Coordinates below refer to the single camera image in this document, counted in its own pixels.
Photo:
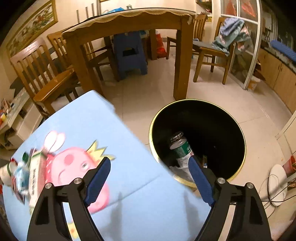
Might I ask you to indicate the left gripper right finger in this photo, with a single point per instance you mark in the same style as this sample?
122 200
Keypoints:
249 221

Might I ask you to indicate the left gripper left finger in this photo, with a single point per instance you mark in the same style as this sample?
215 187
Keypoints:
48 221

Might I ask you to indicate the white green medicine box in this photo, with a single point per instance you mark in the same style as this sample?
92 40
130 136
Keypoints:
37 177

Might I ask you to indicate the crushed plastic water bottle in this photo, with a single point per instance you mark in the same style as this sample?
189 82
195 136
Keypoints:
182 149

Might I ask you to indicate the black gold-rimmed trash bin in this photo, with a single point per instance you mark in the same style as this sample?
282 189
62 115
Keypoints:
213 134

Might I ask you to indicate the white round fan base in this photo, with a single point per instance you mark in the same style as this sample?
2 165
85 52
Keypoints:
277 189

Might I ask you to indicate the light blue cartoon tablecloth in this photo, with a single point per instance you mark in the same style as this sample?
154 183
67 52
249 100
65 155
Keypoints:
146 202

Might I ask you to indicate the white coffee table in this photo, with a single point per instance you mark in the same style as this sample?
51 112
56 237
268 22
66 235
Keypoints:
21 121

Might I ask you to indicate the wooden chair near table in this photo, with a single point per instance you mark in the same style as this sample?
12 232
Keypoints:
41 79

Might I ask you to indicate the wooden chair with clothes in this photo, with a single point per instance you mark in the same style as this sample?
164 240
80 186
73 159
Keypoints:
207 55

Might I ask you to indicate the blue plastic stool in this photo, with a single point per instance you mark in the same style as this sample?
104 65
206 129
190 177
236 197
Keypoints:
130 53

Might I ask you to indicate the wooden dining table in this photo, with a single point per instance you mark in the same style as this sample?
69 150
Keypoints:
129 21

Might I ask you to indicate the red bag under table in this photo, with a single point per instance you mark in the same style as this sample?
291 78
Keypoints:
161 51

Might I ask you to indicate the pile of clothes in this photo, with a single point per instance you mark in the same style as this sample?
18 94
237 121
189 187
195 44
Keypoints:
234 30

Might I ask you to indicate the far wooden chair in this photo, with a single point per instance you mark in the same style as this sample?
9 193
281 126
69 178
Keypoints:
197 33

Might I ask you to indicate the framed landscape painting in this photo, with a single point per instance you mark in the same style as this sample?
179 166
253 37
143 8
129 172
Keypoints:
42 19

